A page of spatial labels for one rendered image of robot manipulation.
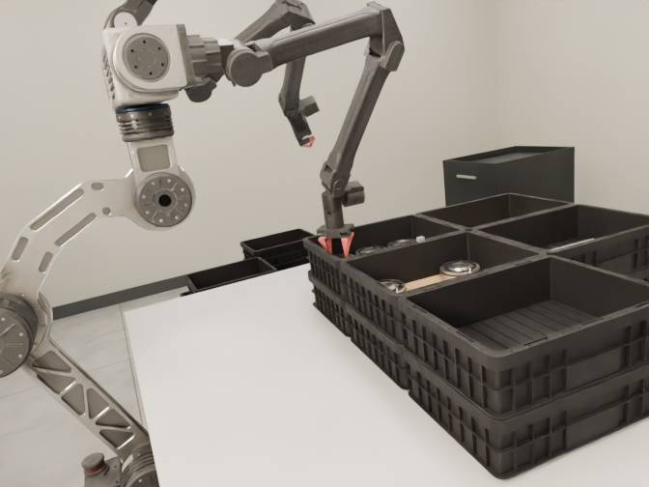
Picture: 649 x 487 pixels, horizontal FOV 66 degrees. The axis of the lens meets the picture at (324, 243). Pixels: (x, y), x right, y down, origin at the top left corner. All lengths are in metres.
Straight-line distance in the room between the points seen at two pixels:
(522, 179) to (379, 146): 2.16
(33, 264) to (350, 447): 0.94
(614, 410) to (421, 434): 0.33
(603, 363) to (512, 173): 2.08
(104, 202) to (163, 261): 2.90
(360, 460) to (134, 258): 3.52
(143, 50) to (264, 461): 0.83
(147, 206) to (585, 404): 1.05
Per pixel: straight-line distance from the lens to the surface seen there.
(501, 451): 0.89
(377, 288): 1.08
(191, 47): 1.13
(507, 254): 1.32
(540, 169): 3.09
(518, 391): 0.86
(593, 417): 1.00
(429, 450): 0.98
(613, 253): 1.40
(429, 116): 5.21
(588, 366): 0.93
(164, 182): 1.35
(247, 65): 1.15
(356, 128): 1.37
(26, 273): 1.50
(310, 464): 0.98
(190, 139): 4.25
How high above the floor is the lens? 1.31
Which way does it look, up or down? 15 degrees down
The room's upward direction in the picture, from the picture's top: 8 degrees counter-clockwise
